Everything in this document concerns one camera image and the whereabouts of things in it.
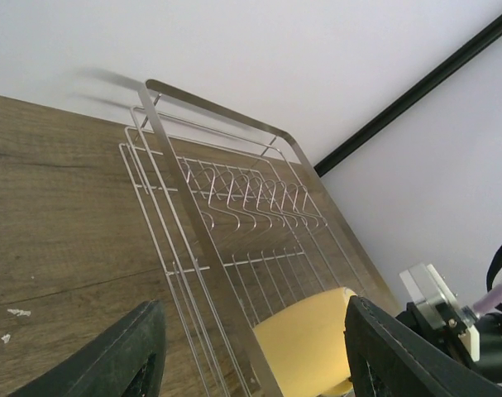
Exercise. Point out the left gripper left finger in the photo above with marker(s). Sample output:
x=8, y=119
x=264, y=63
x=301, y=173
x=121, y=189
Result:
x=127, y=359

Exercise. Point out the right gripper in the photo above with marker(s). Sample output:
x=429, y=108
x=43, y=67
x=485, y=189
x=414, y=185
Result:
x=445, y=339

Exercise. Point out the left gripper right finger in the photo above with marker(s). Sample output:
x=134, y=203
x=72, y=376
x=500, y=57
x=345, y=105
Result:
x=388, y=359

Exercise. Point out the yellow mug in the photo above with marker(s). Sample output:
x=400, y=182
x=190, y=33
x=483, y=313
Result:
x=304, y=345

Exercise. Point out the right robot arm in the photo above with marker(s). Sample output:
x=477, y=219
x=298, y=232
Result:
x=489, y=310

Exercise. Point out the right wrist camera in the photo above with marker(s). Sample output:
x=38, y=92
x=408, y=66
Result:
x=438, y=305

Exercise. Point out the wire dish rack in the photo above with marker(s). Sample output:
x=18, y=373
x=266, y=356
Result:
x=242, y=225

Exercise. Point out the right black frame post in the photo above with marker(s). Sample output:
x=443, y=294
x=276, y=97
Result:
x=453, y=63

